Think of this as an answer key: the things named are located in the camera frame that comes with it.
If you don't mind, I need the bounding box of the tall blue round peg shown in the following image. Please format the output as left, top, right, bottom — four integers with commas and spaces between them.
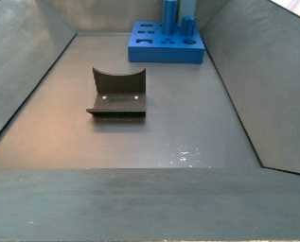
162, 0, 177, 35

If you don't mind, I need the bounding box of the black curved holder stand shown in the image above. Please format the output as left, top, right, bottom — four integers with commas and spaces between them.
86, 69, 146, 116

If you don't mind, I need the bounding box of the blue foam shape board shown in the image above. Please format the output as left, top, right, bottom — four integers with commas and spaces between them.
128, 22, 205, 64

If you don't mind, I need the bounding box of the short blue peg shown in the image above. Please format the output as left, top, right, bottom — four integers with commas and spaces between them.
181, 17, 196, 36

